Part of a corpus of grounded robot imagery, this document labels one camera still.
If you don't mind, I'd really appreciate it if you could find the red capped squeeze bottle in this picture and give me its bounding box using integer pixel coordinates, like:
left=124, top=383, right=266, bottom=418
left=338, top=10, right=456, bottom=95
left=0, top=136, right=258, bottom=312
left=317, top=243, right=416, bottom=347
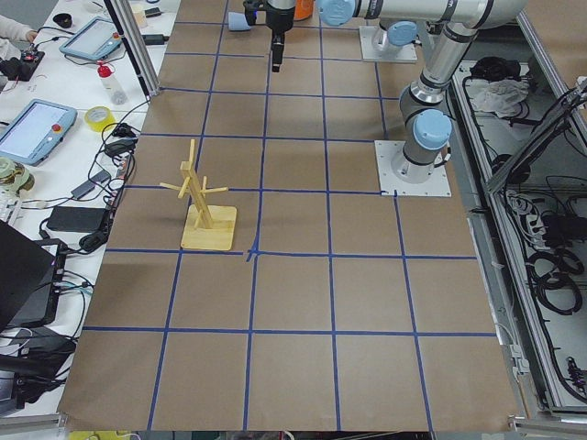
left=97, top=61, right=127, bottom=105

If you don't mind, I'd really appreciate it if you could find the black laptop computer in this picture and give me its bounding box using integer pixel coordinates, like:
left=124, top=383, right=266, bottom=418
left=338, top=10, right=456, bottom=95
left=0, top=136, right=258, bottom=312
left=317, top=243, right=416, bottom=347
left=1, top=222, right=66, bottom=330

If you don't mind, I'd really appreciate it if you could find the blue teach pendant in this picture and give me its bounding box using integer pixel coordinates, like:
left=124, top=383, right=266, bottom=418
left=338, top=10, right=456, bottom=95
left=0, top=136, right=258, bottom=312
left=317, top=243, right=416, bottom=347
left=1, top=99, right=77, bottom=166
left=59, top=17, right=122, bottom=61

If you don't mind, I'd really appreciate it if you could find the yellow tape roll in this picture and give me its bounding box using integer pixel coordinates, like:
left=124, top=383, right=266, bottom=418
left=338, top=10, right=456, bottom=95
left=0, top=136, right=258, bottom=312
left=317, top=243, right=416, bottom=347
left=84, top=105, right=116, bottom=132

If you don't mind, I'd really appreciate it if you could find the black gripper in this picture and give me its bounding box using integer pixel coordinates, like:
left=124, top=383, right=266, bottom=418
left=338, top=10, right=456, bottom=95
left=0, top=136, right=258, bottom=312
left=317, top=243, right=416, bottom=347
left=265, top=0, right=294, bottom=72

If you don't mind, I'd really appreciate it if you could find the wooden cup tree stand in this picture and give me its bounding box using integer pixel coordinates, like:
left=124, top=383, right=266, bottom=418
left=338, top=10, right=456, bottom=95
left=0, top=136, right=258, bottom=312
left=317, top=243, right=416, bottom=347
left=160, top=139, right=238, bottom=251

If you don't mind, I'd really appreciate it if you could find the person hand in sleeve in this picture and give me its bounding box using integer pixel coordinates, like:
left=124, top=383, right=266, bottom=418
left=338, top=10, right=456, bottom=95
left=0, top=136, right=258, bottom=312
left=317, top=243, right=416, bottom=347
left=0, top=15, right=38, bottom=43

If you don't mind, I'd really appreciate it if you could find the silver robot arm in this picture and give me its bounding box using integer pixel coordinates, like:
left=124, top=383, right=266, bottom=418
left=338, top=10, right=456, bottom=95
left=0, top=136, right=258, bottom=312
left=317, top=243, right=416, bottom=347
left=371, top=18, right=417, bottom=53
left=316, top=1, right=526, bottom=183

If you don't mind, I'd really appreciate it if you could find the white crumpled cloth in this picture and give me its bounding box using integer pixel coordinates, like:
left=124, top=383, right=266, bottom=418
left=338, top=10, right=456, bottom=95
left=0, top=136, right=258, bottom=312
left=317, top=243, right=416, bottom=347
left=471, top=79, right=529, bottom=117

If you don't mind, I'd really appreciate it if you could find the aluminium frame post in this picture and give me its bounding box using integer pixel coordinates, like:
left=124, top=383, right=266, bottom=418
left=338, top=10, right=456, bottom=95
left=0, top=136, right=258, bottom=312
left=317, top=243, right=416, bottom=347
left=104, top=0, right=160, bottom=98

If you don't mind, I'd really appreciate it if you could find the near blue teach pendant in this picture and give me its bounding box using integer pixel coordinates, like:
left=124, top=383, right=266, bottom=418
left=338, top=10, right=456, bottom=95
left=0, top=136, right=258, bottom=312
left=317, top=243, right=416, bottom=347
left=1, top=99, right=77, bottom=166

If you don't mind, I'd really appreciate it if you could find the orange cylindrical canister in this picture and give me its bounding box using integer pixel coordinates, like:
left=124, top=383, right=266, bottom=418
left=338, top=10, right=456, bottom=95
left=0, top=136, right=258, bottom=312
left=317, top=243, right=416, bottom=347
left=294, top=0, right=315, bottom=21

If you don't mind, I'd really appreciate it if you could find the light blue plastic cup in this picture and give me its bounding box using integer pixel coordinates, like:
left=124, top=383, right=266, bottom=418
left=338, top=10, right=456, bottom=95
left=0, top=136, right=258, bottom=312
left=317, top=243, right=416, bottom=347
left=227, top=11, right=251, bottom=32

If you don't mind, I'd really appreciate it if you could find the black power adapter brick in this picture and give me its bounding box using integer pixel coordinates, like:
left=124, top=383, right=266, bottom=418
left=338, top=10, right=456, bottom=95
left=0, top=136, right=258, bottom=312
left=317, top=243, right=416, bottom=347
left=47, top=206, right=106, bottom=233

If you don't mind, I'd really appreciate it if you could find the far blue teach pendant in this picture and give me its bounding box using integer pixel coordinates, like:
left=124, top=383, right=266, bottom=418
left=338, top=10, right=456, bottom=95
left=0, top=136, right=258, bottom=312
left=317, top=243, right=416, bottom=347
left=59, top=17, right=122, bottom=61

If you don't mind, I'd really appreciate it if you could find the black bowl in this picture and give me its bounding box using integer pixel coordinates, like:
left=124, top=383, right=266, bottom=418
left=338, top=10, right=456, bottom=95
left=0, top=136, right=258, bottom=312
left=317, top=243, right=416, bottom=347
left=52, top=13, right=72, bottom=28

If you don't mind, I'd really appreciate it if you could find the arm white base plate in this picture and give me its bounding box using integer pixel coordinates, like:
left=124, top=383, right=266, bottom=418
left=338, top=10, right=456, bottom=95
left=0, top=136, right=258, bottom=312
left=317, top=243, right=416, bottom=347
left=359, top=26, right=417, bottom=63
left=374, top=140, right=451, bottom=197

